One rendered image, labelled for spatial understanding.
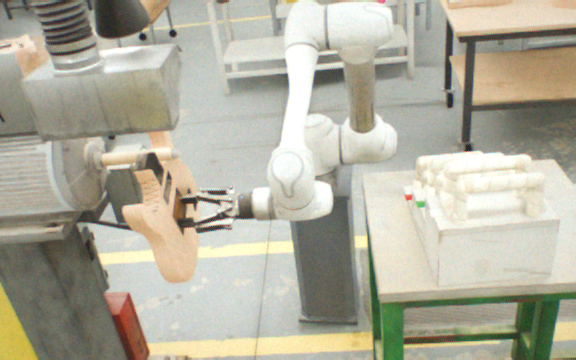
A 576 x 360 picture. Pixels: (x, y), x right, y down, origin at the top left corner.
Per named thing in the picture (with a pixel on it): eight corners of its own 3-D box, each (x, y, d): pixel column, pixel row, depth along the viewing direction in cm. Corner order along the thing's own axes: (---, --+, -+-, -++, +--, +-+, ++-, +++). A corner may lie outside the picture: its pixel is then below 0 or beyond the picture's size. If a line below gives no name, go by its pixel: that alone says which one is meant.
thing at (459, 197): (453, 226, 125) (455, 191, 121) (449, 218, 128) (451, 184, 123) (467, 225, 125) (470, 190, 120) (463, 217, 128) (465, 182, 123)
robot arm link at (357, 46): (342, 139, 231) (395, 137, 227) (341, 172, 222) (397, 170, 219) (322, -9, 166) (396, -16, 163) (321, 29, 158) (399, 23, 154)
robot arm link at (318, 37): (279, 40, 161) (326, 37, 159) (282, -9, 168) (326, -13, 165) (287, 66, 173) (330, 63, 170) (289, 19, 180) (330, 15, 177)
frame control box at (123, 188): (74, 251, 176) (47, 182, 163) (96, 213, 194) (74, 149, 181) (148, 246, 174) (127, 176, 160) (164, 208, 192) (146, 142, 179)
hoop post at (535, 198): (528, 219, 124) (533, 183, 120) (523, 211, 127) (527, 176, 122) (543, 217, 124) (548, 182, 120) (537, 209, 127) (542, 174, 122)
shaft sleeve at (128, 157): (105, 151, 143) (108, 163, 144) (100, 156, 140) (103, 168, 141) (172, 146, 141) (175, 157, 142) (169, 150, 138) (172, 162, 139)
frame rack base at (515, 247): (437, 289, 133) (439, 231, 124) (423, 250, 146) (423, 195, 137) (552, 277, 132) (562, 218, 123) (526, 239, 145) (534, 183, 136)
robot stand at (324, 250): (306, 282, 279) (291, 162, 244) (361, 284, 273) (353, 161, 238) (298, 322, 256) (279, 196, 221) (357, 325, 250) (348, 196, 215)
